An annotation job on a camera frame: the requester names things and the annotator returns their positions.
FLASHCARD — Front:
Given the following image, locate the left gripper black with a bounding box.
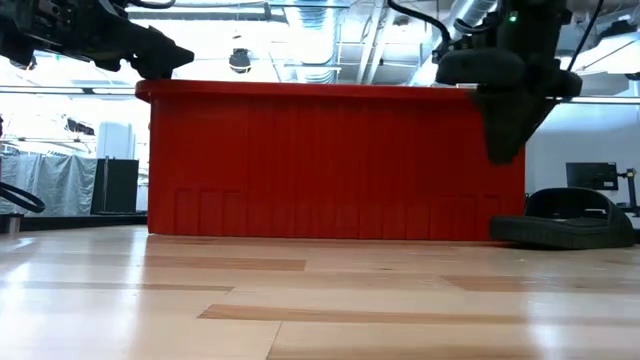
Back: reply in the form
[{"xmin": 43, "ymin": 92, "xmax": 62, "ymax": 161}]
[{"xmin": 0, "ymin": 0, "xmax": 196, "ymax": 81}]

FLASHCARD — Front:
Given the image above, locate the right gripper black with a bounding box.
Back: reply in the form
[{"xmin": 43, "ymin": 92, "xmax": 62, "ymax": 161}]
[{"xmin": 472, "ymin": 48, "xmax": 584, "ymax": 166}]

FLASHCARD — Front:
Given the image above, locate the dark grey rubber slide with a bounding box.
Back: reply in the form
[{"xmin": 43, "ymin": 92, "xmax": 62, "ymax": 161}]
[{"xmin": 488, "ymin": 186, "xmax": 636, "ymax": 251}]

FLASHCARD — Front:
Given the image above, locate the red plastic bin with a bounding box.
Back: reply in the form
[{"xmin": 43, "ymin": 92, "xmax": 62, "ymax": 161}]
[{"xmin": 134, "ymin": 78, "xmax": 527, "ymax": 242}]

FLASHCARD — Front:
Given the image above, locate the black computer monitor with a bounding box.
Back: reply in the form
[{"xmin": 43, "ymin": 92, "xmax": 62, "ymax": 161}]
[{"xmin": 565, "ymin": 161, "xmax": 619, "ymax": 192}]

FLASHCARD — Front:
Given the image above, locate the black ceiling fixture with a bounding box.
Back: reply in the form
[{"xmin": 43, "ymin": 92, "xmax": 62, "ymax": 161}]
[{"xmin": 66, "ymin": 118, "xmax": 96, "ymax": 137}]

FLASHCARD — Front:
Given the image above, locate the black cabinet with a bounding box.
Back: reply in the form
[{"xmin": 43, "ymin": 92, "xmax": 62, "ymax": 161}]
[{"xmin": 90, "ymin": 158, "xmax": 141, "ymax": 216}]

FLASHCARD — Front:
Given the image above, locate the grey curtain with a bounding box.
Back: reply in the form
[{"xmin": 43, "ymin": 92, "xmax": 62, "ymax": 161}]
[{"xmin": 0, "ymin": 152, "xmax": 99, "ymax": 217}]

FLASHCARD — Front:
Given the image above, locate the black dome ceiling camera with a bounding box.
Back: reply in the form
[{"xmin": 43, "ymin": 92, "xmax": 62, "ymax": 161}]
[{"xmin": 228, "ymin": 47, "xmax": 253, "ymax": 75}]

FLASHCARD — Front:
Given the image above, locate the black right camera cable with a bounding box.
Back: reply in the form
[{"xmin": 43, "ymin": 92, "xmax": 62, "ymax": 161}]
[{"xmin": 387, "ymin": 0, "xmax": 454, "ymax": 51}]

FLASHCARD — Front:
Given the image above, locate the black table frame rail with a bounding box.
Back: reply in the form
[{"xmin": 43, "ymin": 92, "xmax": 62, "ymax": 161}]
[{"xmin": 19, "ymin": 213, "xmax": 149, "ymax": 233}]

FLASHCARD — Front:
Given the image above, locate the black hose loop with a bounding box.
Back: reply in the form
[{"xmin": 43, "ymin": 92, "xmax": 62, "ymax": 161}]
[{"xmin": 0, "ymin": 181, "xmax": 47, "ymax": 214}]

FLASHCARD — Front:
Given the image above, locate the metal post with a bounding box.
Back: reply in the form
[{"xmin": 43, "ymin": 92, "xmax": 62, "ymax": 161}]
[{"xmin": 0, "ymin": 212, "xmax": 25, "ymax": 235}]

